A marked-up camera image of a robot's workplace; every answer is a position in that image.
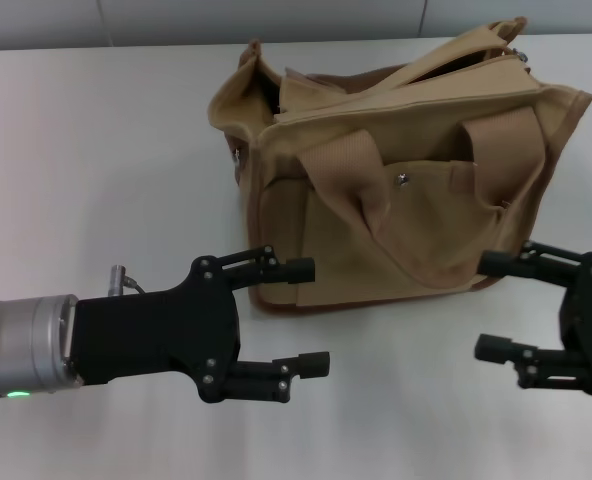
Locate khaki canvas food bag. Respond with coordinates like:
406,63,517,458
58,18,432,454
206,16,592,318

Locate left gripper cable with plug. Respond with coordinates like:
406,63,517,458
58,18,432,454
107,264,148,297

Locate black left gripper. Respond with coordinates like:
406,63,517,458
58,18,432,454
68,244,333,405

